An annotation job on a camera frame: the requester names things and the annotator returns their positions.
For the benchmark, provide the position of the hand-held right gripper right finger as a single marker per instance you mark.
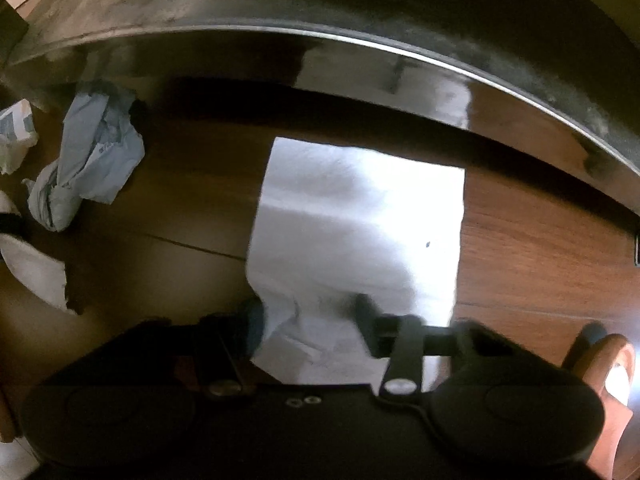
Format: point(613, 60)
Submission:
point(367, 325)

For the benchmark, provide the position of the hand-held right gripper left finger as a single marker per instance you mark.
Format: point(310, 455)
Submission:
point(255, 327)

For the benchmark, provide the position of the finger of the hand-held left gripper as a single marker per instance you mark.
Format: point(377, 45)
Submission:
point(10, 224)

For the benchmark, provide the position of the torn white paper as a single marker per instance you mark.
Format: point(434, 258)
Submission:
point(35, 270)

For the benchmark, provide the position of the white paper towel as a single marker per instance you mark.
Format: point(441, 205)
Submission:
point(360, 230)

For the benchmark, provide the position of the crumpled white wrapper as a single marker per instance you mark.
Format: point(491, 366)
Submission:
point(15, 135)

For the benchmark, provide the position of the crumpled blue paper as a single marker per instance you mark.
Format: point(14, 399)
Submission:
point(90, 155)

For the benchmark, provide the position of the orange wooden chair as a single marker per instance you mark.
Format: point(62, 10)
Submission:
point(615, 410)

